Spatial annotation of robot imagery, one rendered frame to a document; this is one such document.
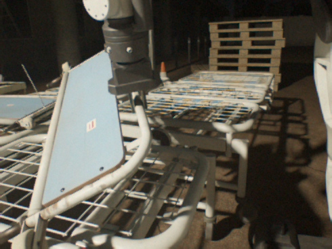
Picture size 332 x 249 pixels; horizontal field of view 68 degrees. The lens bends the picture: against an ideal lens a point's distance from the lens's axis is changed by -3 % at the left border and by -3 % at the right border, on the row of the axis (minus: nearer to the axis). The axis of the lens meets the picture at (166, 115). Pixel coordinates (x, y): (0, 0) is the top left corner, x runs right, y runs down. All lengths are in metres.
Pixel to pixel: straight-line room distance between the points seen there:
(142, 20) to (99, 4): 0.08
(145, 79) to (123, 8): 0.16
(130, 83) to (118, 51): 0.08
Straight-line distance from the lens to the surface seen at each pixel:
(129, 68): 0.55
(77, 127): 0.69
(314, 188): 1.84
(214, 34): 4.75
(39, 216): 0.56
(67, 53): 6.78
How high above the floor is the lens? 0.92
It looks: 17 degrees down
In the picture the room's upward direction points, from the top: 2 degrees counter-clockwise
